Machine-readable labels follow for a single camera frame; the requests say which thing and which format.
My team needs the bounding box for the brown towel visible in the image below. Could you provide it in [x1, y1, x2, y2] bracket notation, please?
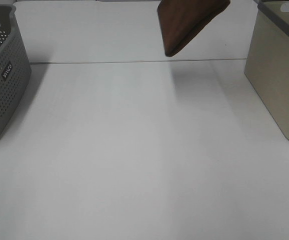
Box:
[157, 0, 231, 57]

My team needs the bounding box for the beige plastic basket grey rim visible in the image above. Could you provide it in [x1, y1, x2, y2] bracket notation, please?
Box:
[244, 0, 289, 141]

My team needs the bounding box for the grey perforated plastic basket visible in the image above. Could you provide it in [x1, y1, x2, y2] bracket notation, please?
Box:
[0, 4, 32, 136]

